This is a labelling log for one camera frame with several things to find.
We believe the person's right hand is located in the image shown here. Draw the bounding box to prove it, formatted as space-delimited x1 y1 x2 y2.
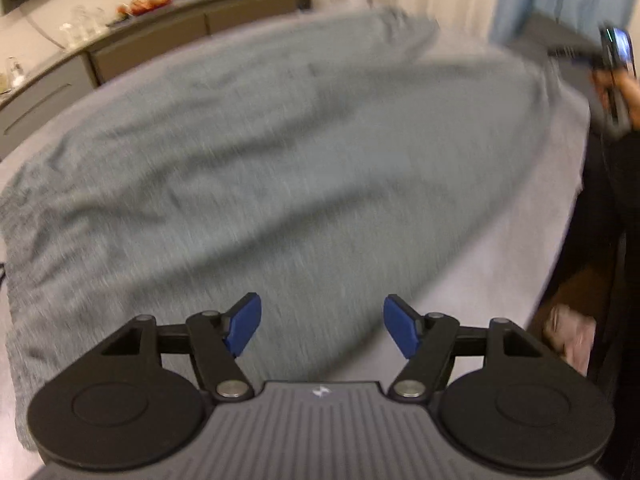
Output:
591 67 640 131

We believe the red plate of fruit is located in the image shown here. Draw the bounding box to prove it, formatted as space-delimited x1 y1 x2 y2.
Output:
117 0 174 17

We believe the set of clear glasses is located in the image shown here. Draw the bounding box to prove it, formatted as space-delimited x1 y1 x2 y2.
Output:
59 6 109 47

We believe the white power strip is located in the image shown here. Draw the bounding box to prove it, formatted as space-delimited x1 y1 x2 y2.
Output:
4 56 27 87

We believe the person's dark clothing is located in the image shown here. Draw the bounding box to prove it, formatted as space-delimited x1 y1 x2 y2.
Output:
535 132 640 480

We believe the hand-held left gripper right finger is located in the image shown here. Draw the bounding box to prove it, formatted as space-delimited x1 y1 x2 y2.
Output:
384 295 551 404

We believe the pink slipper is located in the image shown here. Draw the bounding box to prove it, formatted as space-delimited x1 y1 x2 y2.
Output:
544 304 598 376

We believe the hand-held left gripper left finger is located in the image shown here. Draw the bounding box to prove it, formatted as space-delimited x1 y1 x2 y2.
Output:
92 292 262 404

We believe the low television cabinet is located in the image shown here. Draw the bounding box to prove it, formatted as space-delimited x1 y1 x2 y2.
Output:
0 0 312 158

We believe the grey knit garment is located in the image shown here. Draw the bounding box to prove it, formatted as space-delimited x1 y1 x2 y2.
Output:
0 6 593 453

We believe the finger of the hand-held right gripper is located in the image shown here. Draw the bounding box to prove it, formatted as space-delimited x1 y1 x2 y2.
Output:
547 45 603 68

